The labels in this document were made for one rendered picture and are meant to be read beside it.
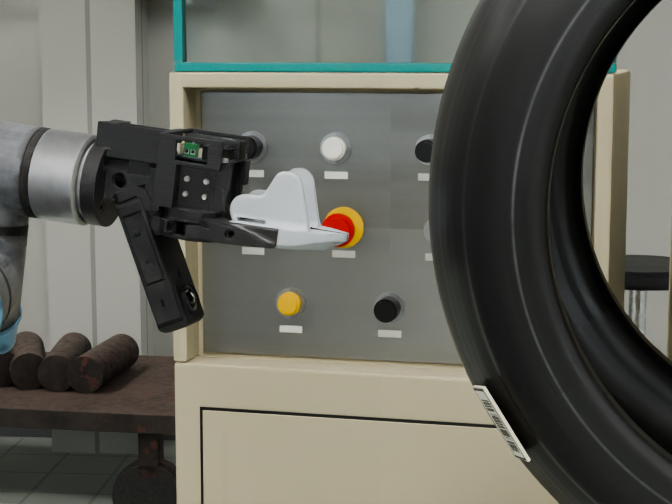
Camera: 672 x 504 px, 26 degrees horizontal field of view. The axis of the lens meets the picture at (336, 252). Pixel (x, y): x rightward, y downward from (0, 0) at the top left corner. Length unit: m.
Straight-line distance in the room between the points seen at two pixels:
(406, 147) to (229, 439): 0.44
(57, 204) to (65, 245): 3.54
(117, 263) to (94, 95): 0.54
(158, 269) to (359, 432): 0.71
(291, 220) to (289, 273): 0.74
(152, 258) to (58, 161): 0.11
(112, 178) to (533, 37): 0.38
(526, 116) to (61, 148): 0.39
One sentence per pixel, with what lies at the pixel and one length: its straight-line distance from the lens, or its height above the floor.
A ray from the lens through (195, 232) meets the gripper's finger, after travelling 1.13.
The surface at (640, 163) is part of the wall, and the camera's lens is 4.76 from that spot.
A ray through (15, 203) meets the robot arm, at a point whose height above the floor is 1.17.
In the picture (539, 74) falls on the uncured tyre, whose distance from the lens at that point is 0.98.
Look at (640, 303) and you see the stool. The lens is 4.12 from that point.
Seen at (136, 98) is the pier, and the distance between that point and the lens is 4.62.
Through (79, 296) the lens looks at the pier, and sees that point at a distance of 4.73.
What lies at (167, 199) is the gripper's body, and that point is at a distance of 1.14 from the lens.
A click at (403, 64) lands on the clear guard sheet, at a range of 1.78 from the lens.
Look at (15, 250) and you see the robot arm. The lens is 1.22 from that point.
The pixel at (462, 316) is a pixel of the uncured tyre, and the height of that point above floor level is 1.11.
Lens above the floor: 1.30
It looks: 8 degrees down
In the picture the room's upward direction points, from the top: straight up
